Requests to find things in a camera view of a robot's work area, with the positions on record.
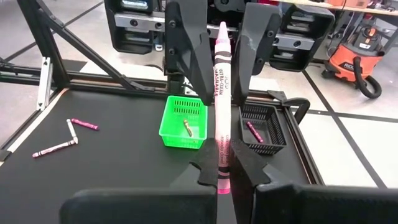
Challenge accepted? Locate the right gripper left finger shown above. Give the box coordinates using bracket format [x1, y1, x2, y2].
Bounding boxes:
[58, 138, 218, 224]

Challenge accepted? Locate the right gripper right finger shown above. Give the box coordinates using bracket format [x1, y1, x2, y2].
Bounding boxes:
[230, 139, 398, 224]

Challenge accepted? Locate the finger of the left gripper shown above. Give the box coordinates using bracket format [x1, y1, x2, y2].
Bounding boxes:
[164, 0, 215, 106]
[231, 2, 282, 106]

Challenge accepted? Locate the pink crayon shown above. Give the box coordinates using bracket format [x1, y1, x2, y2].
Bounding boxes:
[182, 119, 194, 138]
[213, 21, 233, 195]
[246, 121, 264, 144]
[32, 139, 76, 159]
[70, 118, 100, 131]

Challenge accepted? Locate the black table mat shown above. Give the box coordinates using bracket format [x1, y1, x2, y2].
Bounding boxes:
[0, 88, 324, 224]

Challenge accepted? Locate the green plastic basket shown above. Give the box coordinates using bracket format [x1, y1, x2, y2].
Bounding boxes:
[158, 95, 208, 149]

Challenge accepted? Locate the black plastic basket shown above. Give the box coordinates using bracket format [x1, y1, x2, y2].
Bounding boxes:
[238, 104, 287, 156]

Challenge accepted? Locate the orange shop vacuum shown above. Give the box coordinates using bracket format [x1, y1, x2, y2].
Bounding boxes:
[322, 26, 386, 85]

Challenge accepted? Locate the wooden workbench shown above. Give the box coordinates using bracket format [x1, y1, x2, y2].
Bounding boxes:
[273, 0, 398, 18]

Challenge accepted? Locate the white crayon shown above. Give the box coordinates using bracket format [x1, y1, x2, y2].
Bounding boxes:
[66, 118, 79, 144]

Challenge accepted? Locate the black frame clamp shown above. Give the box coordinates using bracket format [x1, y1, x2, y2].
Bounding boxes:
[269, 90, 311, 125]

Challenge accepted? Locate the black aluminium table frame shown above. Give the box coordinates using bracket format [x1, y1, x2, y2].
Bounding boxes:
[0, 0, 326, 187]

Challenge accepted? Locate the silver aluminium bracket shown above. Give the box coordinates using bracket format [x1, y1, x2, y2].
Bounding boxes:
[36, 57, 53, 111]

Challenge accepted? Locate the black vacuum hose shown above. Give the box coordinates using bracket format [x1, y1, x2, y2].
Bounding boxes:
[353, 55, 382, 100]

